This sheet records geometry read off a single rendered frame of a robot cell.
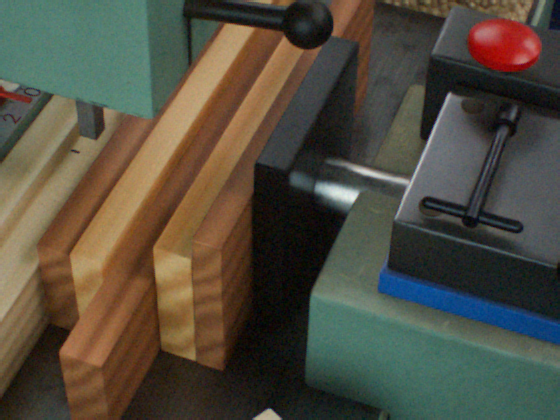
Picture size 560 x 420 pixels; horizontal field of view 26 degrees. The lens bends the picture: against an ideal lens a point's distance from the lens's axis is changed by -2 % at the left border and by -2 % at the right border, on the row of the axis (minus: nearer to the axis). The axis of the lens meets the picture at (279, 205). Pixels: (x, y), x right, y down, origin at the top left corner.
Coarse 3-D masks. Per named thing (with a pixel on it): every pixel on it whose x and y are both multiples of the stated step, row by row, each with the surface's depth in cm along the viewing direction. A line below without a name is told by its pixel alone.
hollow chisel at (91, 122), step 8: (80, 104) 55; (88, 104) 54; (80, 112) 55; (88, 112) 55; (96, 112) 55; (80, 120) 55; (88, 120) 55; (96, 120) 55; (80, 128) 56; (88, 128) 56; (96, 128) 55; (104, 128) 56; (88, 136) 56; (96, 136) 56
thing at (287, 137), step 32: (320, 64) 53; (352, 64) 54; (320, 96) 51; (352, 96) 56; (288, 128) 50; (320, 128) 51; (352, 128) 57; (256, 160) 49; (288, 160) 49; (320, 160) 53; (352, 160) 54; (256, 192) 50; (288, 192) 49; (320, 192) 53; (352, 192) 53; (384, 192) 52; (256, 224) 51; (288, 224) 50; (320, 224) 56; (256, 256) 52; (288, 256) 52; (256, 288) 54; (288, 288) 54
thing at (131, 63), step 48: (0, 0) 48; (48, 0) 47; (96, 0) 46; (144, 0) 45; (0, 48) 49; (48, 48) 48; (96, 48) 47; (144, 48) 47; (192, 48) 51; (96, 96) 49; (144, 96) 48
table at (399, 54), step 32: (320, 0) 72; (544, 0) 73; (384, 32) 70; (416, 32) 70; (384, 64) 68; (416, 64) 68; (384, 96) 66; (384, 128) 64; (320, 256) 58; (256, 320) 55; (288, 320) 55; (32, 352) 54; (160, 352) 54; (256, 352) 54; (288, 352) 54; (32, 384) 52; (64, 384) 52; (160, 384) 53; (192, 384) 53; (224, 384) 53; (256, 384) 53; (288, 384) 53; (0, 416) 51; (32, 416) 51; (64, 416) 51; (128, 416) 51; (160, 416) 51; (192, 416) 52; (224, 416) 52; (256, 416) 52; (288, 416) 52; (320, 416) 52; (352, 416) 52; (384, 416) 52
